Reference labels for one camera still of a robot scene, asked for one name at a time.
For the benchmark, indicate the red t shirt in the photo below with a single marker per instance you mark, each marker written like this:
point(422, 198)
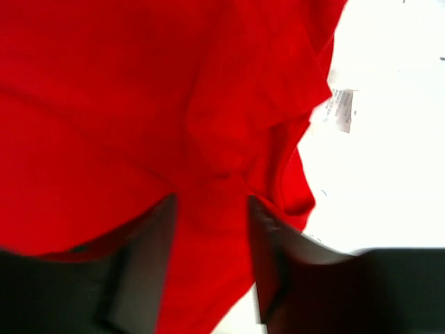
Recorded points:
point(109, 106)

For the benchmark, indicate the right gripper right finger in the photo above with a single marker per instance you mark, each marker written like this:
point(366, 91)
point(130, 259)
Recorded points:
point(305, 287)

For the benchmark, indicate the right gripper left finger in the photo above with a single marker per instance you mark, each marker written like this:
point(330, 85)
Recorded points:
point(118, 291)

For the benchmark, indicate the white garment care label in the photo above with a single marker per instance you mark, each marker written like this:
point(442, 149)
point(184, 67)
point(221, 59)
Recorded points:
point(337, 112)

